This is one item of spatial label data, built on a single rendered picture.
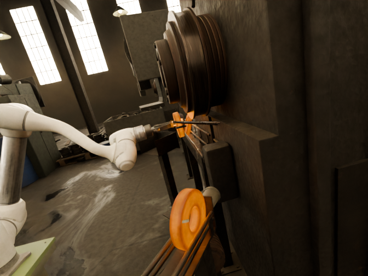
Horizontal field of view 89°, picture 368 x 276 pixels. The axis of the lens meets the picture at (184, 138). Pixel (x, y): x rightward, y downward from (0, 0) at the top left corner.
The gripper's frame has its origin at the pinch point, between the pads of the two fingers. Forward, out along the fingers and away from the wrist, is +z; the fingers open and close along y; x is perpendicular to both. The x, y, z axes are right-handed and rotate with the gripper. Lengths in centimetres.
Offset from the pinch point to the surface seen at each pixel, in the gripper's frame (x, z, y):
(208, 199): -13, -1, 64
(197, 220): -16, -6, 68
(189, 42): 33, 9, 42
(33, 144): -9, -243, -240
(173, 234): -12, -13, 75
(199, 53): 29, 12, 43
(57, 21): 319, -252, -629
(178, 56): 30.7, 4.7, 37.3
